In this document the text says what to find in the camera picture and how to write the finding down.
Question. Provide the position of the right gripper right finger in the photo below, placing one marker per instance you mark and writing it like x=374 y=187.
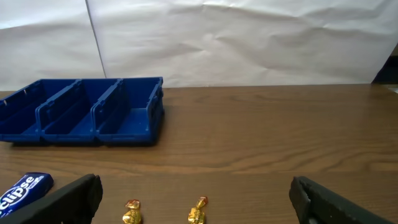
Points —
x=323 y=205

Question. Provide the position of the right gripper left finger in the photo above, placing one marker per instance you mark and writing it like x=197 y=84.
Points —
x=71 y=202

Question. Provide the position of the blue candy pack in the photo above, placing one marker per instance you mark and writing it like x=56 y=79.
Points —
x=21 y=191

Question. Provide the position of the gold wrapped candy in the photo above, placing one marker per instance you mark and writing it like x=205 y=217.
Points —
x=132 y=215
x=196 y=214

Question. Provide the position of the blue tray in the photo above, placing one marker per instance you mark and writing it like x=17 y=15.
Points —
x=130 y=124

